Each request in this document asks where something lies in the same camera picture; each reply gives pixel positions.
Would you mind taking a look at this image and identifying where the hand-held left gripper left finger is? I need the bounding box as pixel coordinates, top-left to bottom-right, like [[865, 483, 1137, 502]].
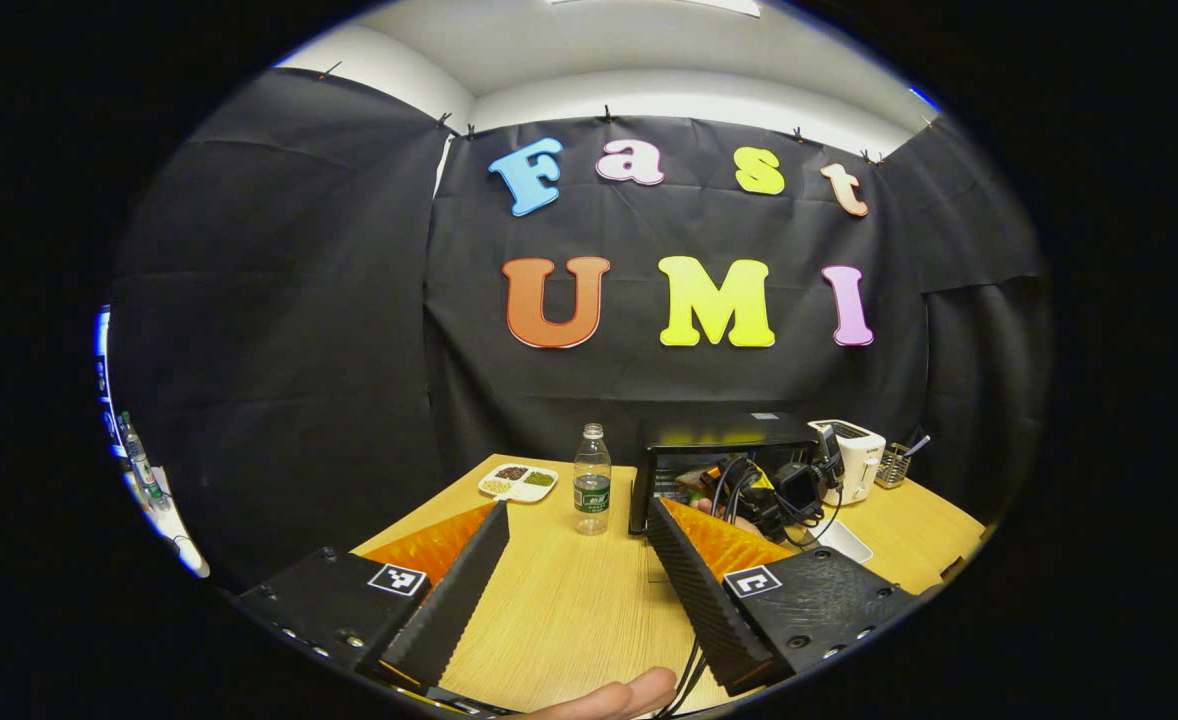
[[232, 500, 512, 698]]

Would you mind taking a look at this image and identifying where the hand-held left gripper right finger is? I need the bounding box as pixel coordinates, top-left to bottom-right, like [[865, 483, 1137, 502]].
[[646, 497, 928, 699]]

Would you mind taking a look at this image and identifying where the black electric oven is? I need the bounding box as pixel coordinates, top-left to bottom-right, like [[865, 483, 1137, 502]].
[[627, 411, 822, 538]]

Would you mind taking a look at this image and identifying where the white toaster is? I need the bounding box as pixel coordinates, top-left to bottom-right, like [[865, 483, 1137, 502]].
[[807, 419, 888, 505]]

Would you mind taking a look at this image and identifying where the white rectangular plate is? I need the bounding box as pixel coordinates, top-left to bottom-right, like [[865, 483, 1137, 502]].
[[811, 519, 876, 564]]

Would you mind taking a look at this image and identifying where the black backdrop cloth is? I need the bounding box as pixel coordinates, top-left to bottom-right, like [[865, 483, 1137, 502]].
[[107, 68, 1055, 591]]

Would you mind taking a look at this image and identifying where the clear plastic water bottle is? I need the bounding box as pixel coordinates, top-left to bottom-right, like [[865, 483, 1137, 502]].
[[573, 422, 613, 537]]

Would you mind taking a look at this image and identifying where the white compartment plate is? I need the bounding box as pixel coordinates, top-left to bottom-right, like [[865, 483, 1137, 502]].
[[477, 462, 559, 504]]

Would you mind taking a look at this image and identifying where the small clear plastic bottle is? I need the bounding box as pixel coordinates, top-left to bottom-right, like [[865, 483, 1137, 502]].
[[117, 410, 168, 511]]

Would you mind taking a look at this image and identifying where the long ceiling light panel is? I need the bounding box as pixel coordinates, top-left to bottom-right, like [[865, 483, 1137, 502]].
[[547, 0, 762, 18]]

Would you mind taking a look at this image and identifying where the black cable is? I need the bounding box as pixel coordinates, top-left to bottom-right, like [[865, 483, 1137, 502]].
[[652, 638, 707, 720]]

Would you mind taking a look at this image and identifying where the wire utensil basket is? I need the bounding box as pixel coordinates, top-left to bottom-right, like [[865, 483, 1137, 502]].
[[874, 443, 912, 489]]

